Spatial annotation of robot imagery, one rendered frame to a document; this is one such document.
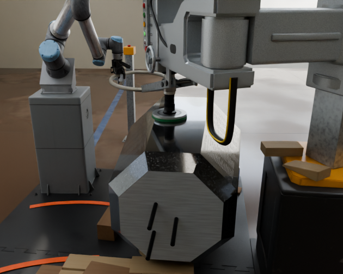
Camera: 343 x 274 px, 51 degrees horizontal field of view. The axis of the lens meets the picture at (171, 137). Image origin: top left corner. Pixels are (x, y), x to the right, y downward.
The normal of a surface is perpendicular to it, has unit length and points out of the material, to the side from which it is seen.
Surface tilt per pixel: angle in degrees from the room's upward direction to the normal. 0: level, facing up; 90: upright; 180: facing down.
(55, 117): 90
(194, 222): 90
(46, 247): 0
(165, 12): 90
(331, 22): 90
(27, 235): 0
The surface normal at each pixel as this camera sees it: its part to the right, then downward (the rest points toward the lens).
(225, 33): -0.10, 0.35
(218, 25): -0.40, 0.32
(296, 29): 0.29, 0.34
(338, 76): -0.92, 0.14
